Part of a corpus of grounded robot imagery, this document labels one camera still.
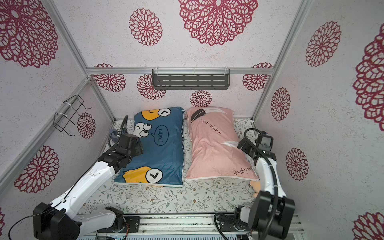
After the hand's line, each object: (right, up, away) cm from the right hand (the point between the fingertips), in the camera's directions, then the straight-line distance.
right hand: (246, 143), depth 85 cm
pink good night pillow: (-19, -3, +1) cm, 19 cm away
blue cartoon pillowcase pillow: (-49, -11, +3) cm, 50 cm away
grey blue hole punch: (-87, +5, +21) cm, 89 cm away
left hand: (-63, -2, -3) cm, 63 cm away
